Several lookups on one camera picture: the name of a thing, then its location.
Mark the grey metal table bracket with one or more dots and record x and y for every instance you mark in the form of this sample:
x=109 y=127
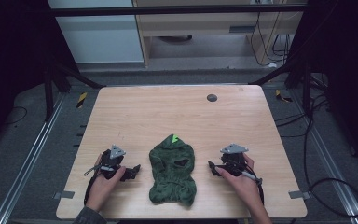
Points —
x=64 y=195
x=299 y=195

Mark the white cabinet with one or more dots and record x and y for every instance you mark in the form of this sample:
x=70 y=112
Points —
x=99 y=37

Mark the yellow black striped tape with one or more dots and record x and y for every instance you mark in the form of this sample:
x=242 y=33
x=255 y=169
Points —
x=282 y=96
x=81 y=100

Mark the grey round table grommet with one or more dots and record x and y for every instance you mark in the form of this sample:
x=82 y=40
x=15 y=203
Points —
x=212 y=98

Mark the aluminium floor rail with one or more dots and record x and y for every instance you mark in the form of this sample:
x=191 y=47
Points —
x=28 y=161
x=332 y=168

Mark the person's right hand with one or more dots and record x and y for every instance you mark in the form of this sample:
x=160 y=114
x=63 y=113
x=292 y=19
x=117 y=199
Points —
x=243 y=186

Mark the green knitted garment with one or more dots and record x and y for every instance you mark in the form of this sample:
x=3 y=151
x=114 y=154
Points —
x=172 y=174

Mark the person's left hand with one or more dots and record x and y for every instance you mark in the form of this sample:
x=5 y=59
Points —
x=103 y=189

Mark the black horizontal frame bar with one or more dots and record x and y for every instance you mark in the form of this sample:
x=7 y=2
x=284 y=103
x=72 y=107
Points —
x=174 y=10

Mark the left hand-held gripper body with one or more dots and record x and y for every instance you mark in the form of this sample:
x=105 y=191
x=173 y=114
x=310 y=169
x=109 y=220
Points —
x=111 y=160

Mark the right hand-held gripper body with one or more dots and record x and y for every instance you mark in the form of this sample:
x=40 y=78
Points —
x=233 y=160

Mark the black metal stand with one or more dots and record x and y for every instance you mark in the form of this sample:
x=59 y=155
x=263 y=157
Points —
x=49 y=93
x=306 y=84

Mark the light wooden desk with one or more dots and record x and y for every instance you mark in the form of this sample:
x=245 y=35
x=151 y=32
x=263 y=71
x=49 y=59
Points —
x=199 y=25

